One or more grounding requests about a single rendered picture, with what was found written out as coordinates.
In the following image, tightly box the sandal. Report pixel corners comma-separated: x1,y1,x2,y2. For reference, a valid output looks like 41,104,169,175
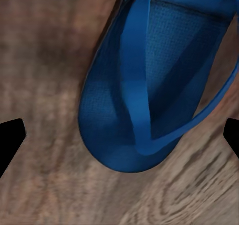
78,0,239,173

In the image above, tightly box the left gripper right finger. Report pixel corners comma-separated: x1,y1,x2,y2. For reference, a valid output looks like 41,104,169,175
223,118,239,158

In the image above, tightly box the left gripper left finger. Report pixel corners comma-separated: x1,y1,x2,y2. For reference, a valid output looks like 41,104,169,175
0,118,26,178

